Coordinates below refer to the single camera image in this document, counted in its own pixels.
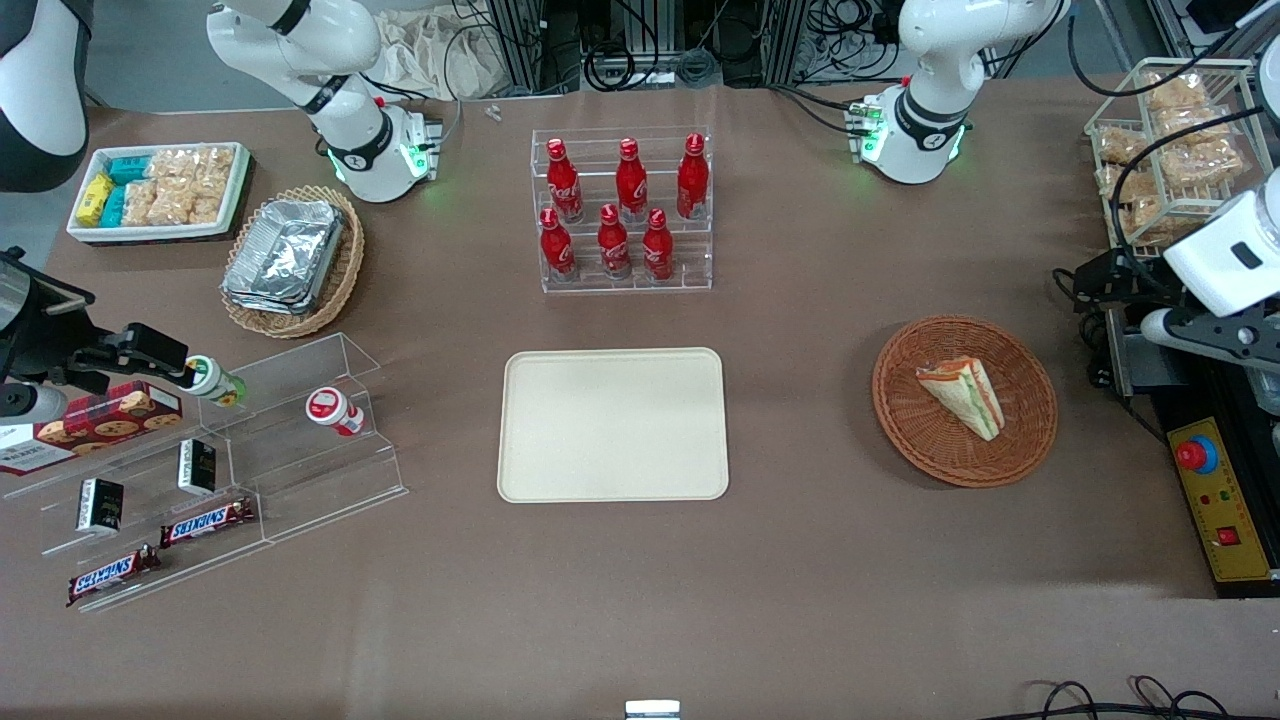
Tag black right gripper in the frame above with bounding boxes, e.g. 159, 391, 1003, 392
0, 250, 197, 393

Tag light oval wicker basket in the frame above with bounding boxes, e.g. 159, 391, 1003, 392
220, 185, 366, 340

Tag grey metal box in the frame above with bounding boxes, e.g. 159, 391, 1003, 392
1105, 325, 1167, 398

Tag brown round wicker basket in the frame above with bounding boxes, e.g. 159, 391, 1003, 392
872, 316, 1059, 489

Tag black left base cables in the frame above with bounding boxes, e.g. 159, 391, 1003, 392
768, 82, 873, 137

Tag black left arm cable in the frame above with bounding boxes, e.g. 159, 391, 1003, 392
1108, 105, 1280, 263

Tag small black box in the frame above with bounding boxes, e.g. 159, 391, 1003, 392
77, 478, 125, 534
178, 439, 217, 497

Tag crumpled beige cloth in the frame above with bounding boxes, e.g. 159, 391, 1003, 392
375, 10, 521, 101

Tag coiled black background cables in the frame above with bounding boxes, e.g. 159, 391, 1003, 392
584, 40, 637, 91

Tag white bottle with red cap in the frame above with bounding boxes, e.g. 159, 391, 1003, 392
305, 387, 366, 437

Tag triangular sandwich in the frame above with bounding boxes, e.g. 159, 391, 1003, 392
916, 356, 1006, 442

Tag white wire rack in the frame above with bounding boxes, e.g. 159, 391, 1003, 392
1085, 58, 1277, 251

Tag clear acrylic bottle rack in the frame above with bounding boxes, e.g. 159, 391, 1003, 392
531, 127, 714, 294

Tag clear rice cracker packet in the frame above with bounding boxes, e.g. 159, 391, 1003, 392
150, 178, 198, 227
146, 148, 201, 183
120, 180, 161, 227
196, 146, 237, 201

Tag stack of foil trays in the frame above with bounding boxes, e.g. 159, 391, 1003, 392
222, 199, 346, 317

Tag black floor cables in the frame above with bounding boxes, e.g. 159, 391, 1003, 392
1000, 675, 1280, 720

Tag red cola bottle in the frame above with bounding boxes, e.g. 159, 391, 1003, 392
677, 133, 710, 221
615, 138, 648, 223
545, 138, 585, 224
642, 208, 675, 281
597, 204, 633, 280
539, 208, 577, 281

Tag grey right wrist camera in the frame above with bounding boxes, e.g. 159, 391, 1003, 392
0, 384, 69, 422

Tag bagged fried snack packet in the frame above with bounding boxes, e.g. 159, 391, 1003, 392
1113, 193, 1169, 247
1145, 72, 1211, 113
1097, 127, 1151, 167
1158, 104, 1233, 147
1163, 140, 1248, 193

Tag yellow emergency stop control box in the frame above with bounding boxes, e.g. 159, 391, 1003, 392
1166, 416, 1280, 584

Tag yellow snack packet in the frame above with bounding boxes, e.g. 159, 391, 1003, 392
76, 174, 115, 227

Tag white bottle with green label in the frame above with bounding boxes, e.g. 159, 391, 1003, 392
183, 356, 247, 408

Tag clear plastic container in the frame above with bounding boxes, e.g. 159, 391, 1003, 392
1245, 365, 1280, 421

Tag Snickers chocolate bar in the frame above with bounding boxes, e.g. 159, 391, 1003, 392
67, 545, 161, 608
160, 497, 256, 549

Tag clear acrylic stepped shelf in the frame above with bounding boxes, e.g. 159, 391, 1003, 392
0, 332, 409, 613

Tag red tartan cookie box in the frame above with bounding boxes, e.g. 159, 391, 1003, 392
0, 381, 185, 476

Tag black equipment base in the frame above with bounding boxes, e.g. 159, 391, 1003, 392
1148, 345, 1280, 601

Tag beige plastic serving tray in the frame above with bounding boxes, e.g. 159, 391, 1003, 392
497, 347, 730, 503

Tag white rectangular snack bin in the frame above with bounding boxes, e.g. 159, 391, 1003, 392
66, 142, 253, 245

